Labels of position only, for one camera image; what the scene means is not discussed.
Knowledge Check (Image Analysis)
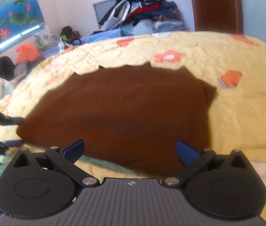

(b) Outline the floral pillow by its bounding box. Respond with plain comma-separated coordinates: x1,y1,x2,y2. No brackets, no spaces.
34,27,60,52

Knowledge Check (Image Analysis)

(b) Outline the yellow printed bedspread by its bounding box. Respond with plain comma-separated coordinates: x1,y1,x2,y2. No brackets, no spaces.
0,31,266,226

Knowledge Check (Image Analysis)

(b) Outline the dark plush toy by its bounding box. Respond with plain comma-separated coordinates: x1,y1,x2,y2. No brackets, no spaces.
60,26,80,45

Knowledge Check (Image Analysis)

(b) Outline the brown wooden door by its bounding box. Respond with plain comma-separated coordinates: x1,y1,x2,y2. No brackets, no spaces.
188,0,244,34

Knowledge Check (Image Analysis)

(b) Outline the light blue quilted blanket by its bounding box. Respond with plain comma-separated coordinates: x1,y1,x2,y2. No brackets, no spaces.
79,28,133,45

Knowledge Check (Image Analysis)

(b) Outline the orange cloth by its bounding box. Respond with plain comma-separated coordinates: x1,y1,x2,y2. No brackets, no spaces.
16,44,43,65

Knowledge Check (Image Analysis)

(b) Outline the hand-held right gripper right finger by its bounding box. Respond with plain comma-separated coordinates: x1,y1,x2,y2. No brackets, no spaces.
162,139,250,189

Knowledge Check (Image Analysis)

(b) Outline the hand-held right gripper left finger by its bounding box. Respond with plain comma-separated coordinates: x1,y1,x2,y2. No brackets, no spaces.
12,138,100,189

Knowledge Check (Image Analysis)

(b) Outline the pile of mixed clothes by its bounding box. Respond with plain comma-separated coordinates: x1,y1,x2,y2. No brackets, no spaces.
99,0,187,36

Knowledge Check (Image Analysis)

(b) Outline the grey framed board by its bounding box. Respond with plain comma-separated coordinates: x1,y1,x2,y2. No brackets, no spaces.
92,0,122,31

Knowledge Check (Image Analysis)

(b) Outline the lotus wall poster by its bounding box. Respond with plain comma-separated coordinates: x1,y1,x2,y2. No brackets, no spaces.
0,0,46,52

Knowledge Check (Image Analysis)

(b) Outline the brown knit sweater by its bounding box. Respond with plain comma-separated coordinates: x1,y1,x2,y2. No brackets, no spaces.
16,62,218,178

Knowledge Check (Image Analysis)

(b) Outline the green plastic item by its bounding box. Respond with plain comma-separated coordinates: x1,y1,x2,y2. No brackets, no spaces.
37,40,53,51

